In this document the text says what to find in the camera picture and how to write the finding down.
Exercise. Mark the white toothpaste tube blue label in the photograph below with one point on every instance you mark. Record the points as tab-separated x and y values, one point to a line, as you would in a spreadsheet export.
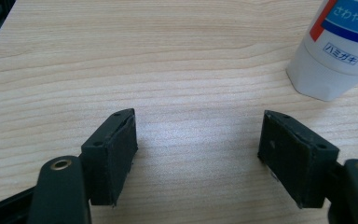
332	68

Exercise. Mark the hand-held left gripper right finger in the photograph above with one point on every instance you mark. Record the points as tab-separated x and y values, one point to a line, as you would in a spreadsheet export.
295	158

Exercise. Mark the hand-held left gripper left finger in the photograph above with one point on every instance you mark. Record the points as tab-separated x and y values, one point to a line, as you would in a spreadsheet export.
108	161

